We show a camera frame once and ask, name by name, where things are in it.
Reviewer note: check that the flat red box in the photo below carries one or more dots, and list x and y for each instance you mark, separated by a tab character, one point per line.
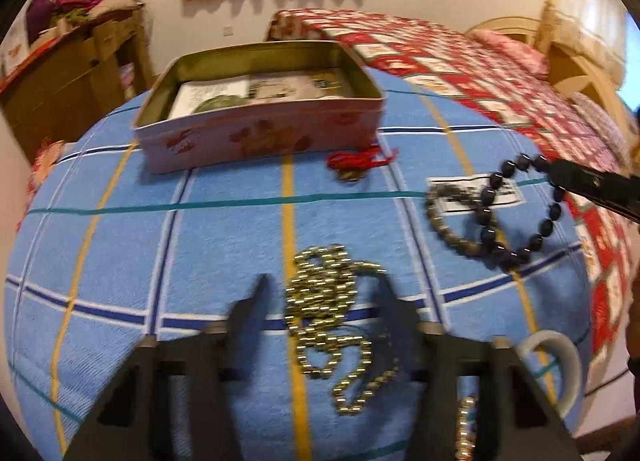
35	57

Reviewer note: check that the pale jade bangle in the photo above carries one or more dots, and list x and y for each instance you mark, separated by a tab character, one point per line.
573	366

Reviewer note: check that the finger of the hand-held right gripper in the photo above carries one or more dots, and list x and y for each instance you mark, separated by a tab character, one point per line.
595	183

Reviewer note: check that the cream arched headboard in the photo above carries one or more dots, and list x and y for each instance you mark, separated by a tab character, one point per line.
590	71

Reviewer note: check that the pink pillow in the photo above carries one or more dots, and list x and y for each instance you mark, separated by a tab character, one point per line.
510	51

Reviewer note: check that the bed with red patchwork quilt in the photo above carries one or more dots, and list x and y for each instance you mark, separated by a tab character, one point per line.
450	71

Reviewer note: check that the patterned pillow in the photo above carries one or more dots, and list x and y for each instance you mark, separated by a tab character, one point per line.
600	126

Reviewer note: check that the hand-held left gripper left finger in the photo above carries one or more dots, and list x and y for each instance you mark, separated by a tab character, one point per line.
250	312

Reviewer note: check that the white printed carton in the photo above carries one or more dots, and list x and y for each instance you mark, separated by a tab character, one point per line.
11	53

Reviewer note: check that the printed paper sheet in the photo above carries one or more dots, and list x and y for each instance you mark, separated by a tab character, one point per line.
220	91

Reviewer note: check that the pink floral tin box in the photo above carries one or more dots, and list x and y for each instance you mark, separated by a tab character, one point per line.
250	137

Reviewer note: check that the heap of clothes on cabinet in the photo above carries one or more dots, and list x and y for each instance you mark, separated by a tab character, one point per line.
65	3

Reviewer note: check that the beige side curtain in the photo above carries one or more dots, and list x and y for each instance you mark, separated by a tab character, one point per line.
585	6

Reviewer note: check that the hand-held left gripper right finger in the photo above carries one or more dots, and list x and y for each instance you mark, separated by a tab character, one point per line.
400	317

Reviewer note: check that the red tassel knot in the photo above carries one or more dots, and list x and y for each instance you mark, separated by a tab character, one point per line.
350	161

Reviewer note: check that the brown wooden cabinet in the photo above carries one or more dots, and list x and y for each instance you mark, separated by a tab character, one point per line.
75	76

